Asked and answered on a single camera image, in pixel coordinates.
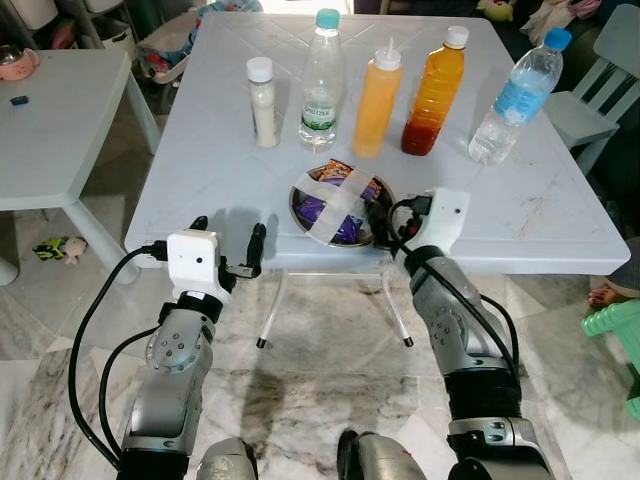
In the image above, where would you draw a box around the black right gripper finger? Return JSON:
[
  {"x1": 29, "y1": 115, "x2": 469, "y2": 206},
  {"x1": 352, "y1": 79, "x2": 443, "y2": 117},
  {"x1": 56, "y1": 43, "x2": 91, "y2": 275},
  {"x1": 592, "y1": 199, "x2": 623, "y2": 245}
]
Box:
[{"x1": 366, "y1": 200, "x2": 395, "y2": 247}]

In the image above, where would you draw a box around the metal bowl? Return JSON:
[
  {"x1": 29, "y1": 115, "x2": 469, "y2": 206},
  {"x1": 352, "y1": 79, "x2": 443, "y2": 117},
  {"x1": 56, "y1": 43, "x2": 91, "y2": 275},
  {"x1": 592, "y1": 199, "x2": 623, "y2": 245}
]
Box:
[{"x1": 289, "y1": 160, "x2": 397, "y2": 249}]

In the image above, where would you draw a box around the purple snack packet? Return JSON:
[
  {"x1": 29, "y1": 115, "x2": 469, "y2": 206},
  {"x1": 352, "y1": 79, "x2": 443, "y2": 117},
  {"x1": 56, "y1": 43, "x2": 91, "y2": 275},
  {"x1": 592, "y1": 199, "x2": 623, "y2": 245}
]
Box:
[{"x1": 300, "y1": 160, "x2": 386, "y2": 246}]

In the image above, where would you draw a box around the white tape strip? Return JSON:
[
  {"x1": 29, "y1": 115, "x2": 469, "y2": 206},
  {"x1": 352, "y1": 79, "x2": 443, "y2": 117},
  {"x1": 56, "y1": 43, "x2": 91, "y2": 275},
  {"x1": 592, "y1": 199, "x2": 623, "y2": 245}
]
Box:
[
  {"x1": 300, "y1": 168, "x2": 379, "y2": 241},
  {"x1": 298, "y1": 172, "x2": 381, "y2": 247}
]

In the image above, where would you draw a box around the large light blue plastic table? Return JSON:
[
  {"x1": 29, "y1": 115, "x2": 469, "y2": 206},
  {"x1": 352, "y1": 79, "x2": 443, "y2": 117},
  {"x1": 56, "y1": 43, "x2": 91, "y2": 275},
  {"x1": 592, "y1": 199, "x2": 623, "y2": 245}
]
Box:
[{"x1": 125, "y1": 12, "x2": 633, "y2": 349}]

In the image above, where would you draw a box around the orange squeeze bottle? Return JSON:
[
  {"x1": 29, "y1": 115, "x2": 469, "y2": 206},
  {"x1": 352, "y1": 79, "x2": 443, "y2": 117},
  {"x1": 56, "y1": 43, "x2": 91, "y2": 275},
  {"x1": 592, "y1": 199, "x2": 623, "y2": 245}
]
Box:
[{"x1": 351, "y1": 38, "x2": 404, "y2": 159}]

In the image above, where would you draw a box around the amber drink bottle white cap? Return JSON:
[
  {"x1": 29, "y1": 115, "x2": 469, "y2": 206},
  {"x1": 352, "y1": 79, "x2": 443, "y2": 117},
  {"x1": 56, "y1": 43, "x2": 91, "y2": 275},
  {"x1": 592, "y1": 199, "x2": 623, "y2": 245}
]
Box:
[{"x1": 401, "y1": 26, "x2": 470, "y2": 157}]

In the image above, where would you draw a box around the small cream bottle white cap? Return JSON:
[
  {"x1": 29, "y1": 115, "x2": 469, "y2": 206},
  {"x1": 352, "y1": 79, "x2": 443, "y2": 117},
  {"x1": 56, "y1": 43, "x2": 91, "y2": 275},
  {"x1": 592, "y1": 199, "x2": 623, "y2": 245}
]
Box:
[{"x1": 247, "y1": 57, "x2": 282, "y2": 149}]

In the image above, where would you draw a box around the small plush floor toy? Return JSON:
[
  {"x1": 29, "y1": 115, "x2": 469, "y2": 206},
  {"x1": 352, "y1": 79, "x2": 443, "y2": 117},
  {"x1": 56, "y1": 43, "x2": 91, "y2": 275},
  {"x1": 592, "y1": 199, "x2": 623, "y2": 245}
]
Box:
[{"x1": 32, "y1": 236, "x2": 89, "y2": 267}]

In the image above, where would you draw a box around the clear water bottle blue cap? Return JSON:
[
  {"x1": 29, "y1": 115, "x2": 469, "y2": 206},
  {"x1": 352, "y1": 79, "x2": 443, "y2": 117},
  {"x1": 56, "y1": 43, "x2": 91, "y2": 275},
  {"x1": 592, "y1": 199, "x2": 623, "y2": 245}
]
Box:
[{"x1": 467, "y1": 27, "x2": 573, "y2": 167}]

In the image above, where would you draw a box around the clear water bottle teal cap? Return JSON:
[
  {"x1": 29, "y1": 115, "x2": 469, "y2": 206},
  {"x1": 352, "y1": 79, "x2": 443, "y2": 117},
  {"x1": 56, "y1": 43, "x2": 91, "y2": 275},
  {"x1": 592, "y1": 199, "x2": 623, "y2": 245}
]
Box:
[{"x1": 299, "y1": 8, "x2": 347, "y2": 153}]

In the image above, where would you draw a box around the small light blue plastic table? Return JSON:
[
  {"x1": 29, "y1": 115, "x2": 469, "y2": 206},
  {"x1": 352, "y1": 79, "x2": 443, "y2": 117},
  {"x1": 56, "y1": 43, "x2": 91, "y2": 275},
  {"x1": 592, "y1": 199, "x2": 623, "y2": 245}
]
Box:
[{"x1": 0, "y1": 50, "x2": 163, "y2": 286}]

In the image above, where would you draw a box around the grey trouser leg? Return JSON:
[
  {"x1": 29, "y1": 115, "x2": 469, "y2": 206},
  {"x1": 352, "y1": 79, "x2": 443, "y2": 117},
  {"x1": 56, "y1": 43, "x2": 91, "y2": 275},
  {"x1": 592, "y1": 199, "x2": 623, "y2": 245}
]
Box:
[{"x1": 603, "y1": 262, "x2": 640, "y2": 296}]

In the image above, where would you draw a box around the light blue slatted child chair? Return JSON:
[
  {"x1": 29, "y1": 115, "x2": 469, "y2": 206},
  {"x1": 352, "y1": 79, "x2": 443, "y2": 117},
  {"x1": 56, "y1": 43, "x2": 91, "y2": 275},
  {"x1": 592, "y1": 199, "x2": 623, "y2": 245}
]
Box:
[{"x1": 545, "y1": 30, "x2": 640, "y2": 176}]

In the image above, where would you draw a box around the bare person foot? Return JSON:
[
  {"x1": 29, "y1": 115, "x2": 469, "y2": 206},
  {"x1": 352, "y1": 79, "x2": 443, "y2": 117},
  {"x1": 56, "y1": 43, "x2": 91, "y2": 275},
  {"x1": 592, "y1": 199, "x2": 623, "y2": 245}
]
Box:
[{"x1": 588, "y1": 283, "x2": 619, "y2": 307}]

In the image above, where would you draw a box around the green plastic stool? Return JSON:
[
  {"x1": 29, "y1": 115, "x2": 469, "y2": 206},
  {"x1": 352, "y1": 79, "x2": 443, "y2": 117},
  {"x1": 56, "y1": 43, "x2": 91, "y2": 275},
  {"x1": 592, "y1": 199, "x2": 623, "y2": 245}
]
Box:
[{"x1": 582, "y1": 298, "x2": 640, "y2": 421}]

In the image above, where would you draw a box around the yellow plush toy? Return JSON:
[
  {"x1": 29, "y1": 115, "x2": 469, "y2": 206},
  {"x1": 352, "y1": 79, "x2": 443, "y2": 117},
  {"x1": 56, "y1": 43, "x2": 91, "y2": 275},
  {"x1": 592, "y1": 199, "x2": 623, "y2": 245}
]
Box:
[{"x1": 477, "y1": 0, "x2": 517, "y2": 22}]

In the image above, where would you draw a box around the pink white cloth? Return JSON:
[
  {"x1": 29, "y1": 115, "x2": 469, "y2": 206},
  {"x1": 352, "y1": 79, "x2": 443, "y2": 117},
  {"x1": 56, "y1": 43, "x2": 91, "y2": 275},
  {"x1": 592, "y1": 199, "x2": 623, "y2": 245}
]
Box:
[{"x1": 520, "y1": 0, "x2": 576, "y2": 46}]

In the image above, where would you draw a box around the silver right robot leg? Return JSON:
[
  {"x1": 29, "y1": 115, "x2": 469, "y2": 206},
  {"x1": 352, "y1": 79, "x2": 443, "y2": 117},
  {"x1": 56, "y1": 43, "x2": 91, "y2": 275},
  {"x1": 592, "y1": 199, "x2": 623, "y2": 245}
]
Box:
[{"x1": 336, "y1": 430, "x2": 423, "y2": 480}]

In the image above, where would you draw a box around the pink cup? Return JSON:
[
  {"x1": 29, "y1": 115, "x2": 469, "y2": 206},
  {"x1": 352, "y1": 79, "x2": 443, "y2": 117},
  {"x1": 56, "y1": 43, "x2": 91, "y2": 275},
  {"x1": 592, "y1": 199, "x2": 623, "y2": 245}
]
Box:
[{"x1": 0, "y1": 45, "x2": 41, "y2": 82}]

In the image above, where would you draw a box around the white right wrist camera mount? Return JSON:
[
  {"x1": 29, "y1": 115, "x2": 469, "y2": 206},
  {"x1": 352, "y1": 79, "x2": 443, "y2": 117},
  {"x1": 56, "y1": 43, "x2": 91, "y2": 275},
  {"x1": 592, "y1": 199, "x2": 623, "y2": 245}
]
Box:
[{"x1": 404, "y1": 188, "x2": 472, "y2": 264}]

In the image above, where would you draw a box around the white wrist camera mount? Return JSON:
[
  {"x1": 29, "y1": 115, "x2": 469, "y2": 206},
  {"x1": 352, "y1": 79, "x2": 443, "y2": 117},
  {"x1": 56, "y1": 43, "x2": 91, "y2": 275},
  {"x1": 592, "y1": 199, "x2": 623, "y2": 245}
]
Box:
[
  {"x1": 404, "y1": 188, "x2": 472, "y2": 264},
  {"x1": 166, "y1": 229, "x2": 222, "y2": 299}
]

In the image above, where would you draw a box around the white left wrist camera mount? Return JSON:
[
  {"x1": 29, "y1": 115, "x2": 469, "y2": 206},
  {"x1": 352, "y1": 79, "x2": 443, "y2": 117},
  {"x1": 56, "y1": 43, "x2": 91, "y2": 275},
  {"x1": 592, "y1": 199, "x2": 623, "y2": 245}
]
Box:
[{"x1": 166, "y1": 229, "x2": 222, "y2": 299}]

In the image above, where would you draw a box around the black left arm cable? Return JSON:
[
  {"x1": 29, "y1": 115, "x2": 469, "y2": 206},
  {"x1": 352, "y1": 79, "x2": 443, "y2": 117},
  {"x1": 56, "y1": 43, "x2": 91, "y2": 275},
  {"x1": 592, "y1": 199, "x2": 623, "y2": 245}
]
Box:
[{"x1": 68, "y1": 243, "x2": 169, "y2": 471}]

